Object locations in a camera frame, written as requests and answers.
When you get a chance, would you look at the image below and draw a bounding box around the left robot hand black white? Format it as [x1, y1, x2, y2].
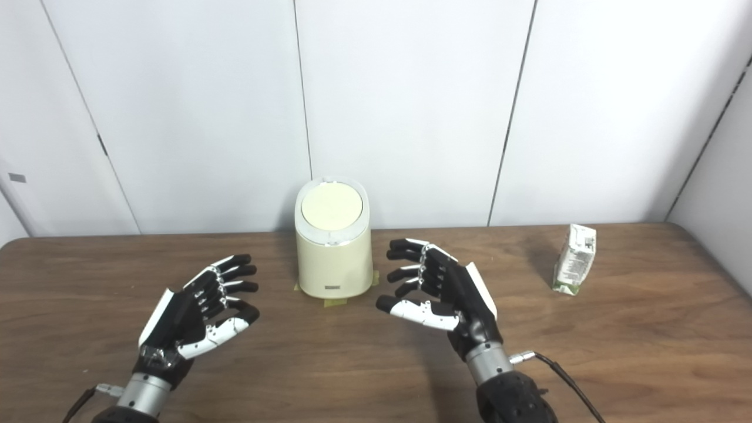
[134, 254, 260, 388]

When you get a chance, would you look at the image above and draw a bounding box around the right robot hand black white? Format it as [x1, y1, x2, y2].
[376, 238, 505, 360]

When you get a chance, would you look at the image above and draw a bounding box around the white green milk carton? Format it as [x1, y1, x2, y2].
[552, 223, 597, 296]

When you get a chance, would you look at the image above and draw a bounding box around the round cream bin lid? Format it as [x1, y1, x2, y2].
[301, 182, 364, 231]

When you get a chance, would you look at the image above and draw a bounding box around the cream-colored bin body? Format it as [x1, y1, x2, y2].
[294, 176, 374, 299]

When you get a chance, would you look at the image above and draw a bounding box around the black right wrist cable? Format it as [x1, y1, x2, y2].
[510, 350, 606, 423]

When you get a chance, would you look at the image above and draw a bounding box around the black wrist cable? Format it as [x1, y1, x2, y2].
[62, 384, 124, 423]
[510, 350, 606, 423]

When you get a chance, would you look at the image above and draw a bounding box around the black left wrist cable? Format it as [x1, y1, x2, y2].
[62, 384, 124, 423]

